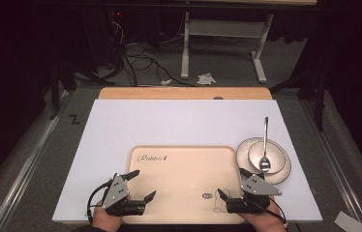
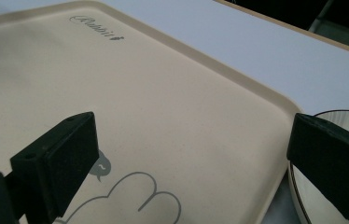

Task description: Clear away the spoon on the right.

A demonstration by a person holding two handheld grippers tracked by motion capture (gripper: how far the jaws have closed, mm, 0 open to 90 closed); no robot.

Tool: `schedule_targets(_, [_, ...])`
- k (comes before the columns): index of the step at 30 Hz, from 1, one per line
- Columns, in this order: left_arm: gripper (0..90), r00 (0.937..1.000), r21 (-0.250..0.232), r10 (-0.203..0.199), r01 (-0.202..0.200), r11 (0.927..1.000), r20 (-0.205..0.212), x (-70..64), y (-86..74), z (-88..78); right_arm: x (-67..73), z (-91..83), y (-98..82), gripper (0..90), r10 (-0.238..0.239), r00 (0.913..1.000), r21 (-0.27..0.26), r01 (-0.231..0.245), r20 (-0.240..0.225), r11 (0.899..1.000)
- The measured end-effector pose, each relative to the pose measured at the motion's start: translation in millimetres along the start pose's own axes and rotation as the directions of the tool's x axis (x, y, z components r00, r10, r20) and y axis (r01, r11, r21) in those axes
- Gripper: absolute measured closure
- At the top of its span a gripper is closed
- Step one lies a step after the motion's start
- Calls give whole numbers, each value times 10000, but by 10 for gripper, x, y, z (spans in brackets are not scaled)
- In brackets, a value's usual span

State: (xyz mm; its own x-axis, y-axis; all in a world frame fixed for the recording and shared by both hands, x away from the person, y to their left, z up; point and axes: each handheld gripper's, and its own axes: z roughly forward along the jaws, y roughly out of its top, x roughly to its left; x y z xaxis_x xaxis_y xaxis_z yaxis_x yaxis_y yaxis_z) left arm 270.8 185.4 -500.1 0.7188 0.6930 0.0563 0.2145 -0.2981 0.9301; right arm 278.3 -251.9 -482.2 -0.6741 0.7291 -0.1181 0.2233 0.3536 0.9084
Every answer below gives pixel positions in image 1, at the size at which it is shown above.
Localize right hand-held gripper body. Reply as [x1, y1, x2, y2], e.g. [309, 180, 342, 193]
[226, 173, 283, 215]

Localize large crumpled white paper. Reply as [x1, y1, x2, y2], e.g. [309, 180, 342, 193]
[196, 72, 218, 87]

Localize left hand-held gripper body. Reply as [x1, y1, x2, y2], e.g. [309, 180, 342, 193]
[101, 172, 147, 218]

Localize white metal desk frame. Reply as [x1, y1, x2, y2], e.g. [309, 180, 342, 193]
[180, 11, 276, 84]

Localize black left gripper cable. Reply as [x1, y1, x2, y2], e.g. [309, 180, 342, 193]
[86, 179, 114, 223]

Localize person's right hand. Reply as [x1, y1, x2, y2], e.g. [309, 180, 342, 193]
[238, 198, 288, 232]

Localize white ceramic bowl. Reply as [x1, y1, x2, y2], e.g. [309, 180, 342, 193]
[248, 140, 287, 175]

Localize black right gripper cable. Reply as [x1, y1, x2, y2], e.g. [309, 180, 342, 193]
[250, 196, 289, 226]

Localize white table mat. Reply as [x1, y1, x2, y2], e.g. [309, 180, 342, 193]
[51, 99, 324, 224]

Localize black metal stand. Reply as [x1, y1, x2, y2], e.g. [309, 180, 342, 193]
[47, 62, 116, 121]
[269, 38, 329, 132]

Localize person's left hand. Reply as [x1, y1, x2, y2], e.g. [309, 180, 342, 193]
[91, 205, 125, 232]

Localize white ceramic plate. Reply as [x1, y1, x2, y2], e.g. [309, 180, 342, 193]
[235, 136, 292, 186]

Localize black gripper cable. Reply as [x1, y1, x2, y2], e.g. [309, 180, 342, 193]
[250, 196, 289, 226]
[86, 179, 114, 223]

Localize metal spoon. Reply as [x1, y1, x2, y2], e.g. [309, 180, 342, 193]
[258, 116, 272, 174]

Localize aluminium floor rail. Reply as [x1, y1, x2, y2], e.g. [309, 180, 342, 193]
[300, 99, 362, 232]
[0, 91, 75, 232]

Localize black floor cable bundle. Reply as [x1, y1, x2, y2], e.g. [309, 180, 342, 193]
[106, 18, 196, 88]

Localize wooden table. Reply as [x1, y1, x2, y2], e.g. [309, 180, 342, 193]
[98, 86, 274, 101]

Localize beige plastic tray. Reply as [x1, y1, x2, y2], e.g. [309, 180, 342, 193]
[122, 145, 247, 225]

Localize flat white paper sheet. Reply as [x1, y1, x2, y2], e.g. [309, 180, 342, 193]
[334, 210, 362, 232]

